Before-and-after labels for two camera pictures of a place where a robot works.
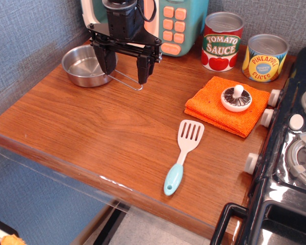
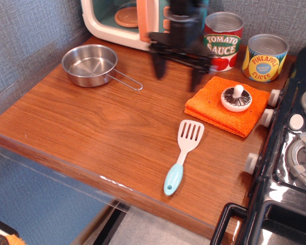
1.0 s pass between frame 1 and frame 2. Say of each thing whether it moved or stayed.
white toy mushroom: stayed
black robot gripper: moved
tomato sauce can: stayed
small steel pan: stayed
